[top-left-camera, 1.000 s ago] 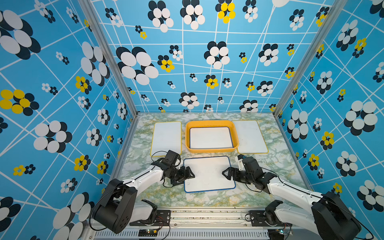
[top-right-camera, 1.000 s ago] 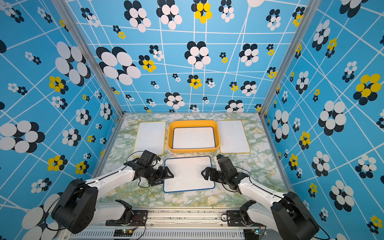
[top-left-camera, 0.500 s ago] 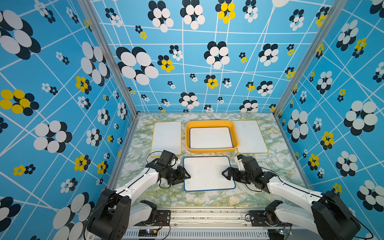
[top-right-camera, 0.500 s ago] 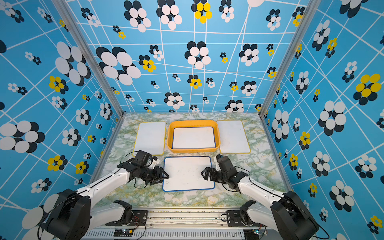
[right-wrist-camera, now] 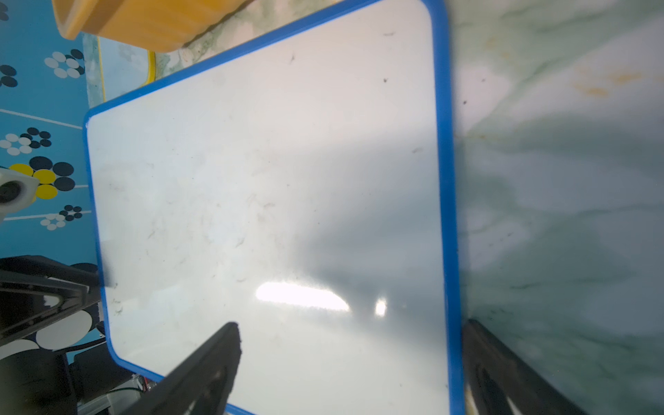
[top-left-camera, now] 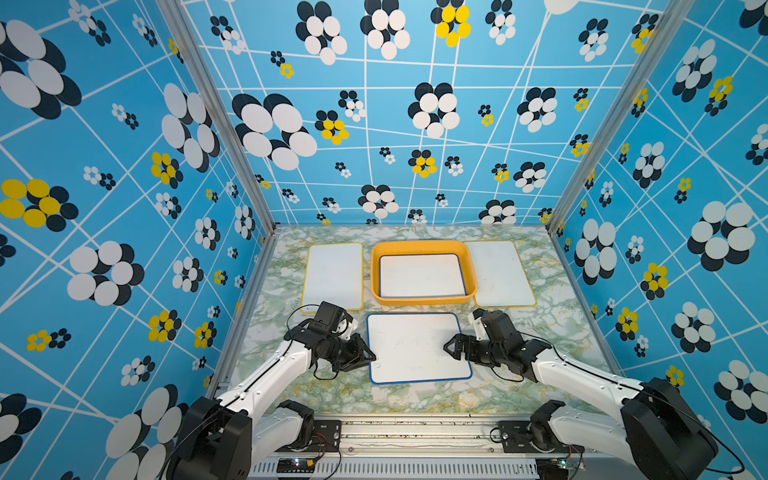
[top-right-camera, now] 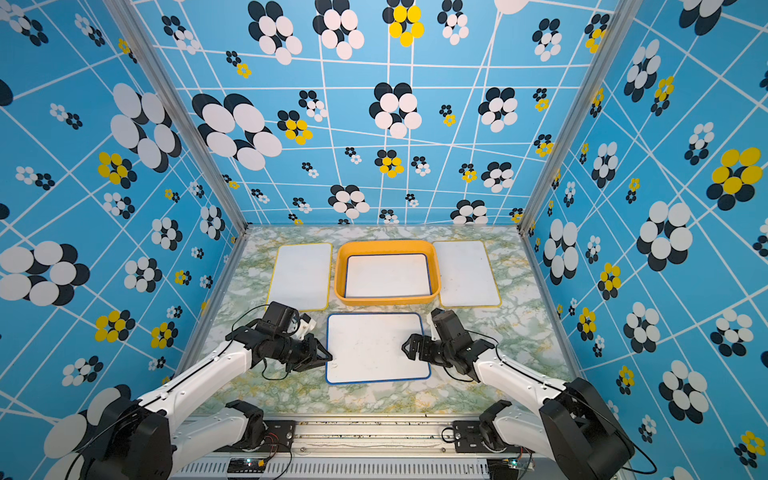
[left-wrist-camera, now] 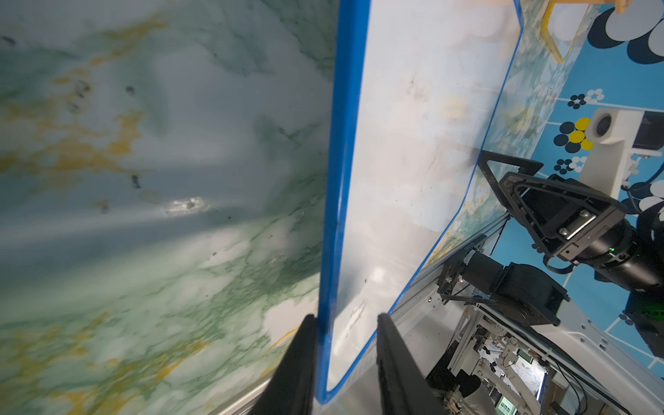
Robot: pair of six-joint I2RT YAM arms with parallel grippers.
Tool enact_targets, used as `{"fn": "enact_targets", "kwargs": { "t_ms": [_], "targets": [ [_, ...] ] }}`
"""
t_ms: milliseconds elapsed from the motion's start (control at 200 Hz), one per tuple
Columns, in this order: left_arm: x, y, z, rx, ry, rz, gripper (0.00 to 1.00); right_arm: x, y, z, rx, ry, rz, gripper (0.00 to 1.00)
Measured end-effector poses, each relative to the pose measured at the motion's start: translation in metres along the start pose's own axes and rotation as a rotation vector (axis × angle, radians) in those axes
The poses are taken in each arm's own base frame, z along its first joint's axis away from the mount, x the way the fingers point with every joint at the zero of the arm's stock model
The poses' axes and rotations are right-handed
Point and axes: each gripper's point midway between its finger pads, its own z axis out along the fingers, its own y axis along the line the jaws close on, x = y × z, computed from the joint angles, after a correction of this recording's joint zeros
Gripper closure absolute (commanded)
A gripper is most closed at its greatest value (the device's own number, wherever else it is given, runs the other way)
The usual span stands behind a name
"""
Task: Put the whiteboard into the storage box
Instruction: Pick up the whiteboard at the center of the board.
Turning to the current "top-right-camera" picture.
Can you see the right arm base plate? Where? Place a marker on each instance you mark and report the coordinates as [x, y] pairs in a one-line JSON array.
[[467, 437]]

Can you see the yellow framed whiteboard far right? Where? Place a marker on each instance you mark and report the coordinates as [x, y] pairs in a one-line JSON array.
[[467, 279]]

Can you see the right controller circuit board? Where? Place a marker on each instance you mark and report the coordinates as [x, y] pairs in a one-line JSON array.
[[505, 469]]

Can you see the aluminium frame post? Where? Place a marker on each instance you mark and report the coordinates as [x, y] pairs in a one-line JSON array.
[[127, 21], [621, 21]]

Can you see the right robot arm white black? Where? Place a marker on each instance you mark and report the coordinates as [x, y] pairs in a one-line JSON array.
[[575, 427]]

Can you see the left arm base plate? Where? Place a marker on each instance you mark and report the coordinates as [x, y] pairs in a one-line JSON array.
[[273, 435]]

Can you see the yellow plastic storage box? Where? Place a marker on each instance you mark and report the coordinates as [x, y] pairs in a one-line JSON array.
[[386, 247]]

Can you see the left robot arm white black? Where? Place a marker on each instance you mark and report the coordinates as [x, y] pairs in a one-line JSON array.
[[151, 438]]

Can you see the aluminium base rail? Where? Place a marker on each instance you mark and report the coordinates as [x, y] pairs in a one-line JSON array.
[[368, 437]]

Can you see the right aluminium frame post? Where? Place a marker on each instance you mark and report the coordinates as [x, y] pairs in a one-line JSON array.
[[621, 21]]

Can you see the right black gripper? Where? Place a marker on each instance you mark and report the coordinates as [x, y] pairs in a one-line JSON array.
[[425, 341]]

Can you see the left aluminium frame post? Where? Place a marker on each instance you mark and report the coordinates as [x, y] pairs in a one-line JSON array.
[[127, 21]]

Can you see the yellow framed whiteboard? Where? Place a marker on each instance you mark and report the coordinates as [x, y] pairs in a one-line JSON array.
[[301, 276], [467, 279]]

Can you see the left controller circuit board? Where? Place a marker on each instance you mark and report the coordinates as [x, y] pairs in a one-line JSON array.
[[243, 466]]

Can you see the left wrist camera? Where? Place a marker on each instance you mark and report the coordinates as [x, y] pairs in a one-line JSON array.
[[281, 320]]

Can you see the yellow framed whiteboard far left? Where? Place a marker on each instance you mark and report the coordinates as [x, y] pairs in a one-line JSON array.
[[301, 276]]

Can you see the controller circuit board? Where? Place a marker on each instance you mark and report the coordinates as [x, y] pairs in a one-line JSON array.
[[243, 466], [505, 469]]

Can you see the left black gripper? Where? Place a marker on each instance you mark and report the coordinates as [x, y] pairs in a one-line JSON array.
[[314, 348]]

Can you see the blue framed whiteboard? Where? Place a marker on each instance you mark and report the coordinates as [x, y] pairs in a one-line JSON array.
[[367, 348], [387, 276]]

